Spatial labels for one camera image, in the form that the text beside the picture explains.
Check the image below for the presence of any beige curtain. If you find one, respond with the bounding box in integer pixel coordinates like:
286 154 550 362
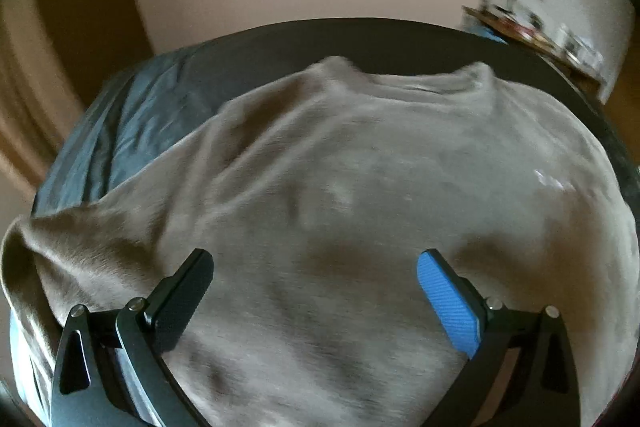
0 0 88 175

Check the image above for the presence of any grey fleece sweater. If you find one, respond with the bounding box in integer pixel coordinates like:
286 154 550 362
0 57 639 427

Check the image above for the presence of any cluttered wooden shelf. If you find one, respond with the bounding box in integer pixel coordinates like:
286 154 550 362
460 4 607 104

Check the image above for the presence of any blue-grey quilt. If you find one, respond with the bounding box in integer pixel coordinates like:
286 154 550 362
10 47 223 427

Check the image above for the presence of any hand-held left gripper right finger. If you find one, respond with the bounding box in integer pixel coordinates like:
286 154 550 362
416 249 584 427

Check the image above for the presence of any blue bag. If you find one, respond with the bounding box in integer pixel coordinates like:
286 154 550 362
469 23 507 44

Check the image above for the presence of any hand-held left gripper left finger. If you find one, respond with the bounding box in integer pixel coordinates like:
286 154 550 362
50 249 215 427

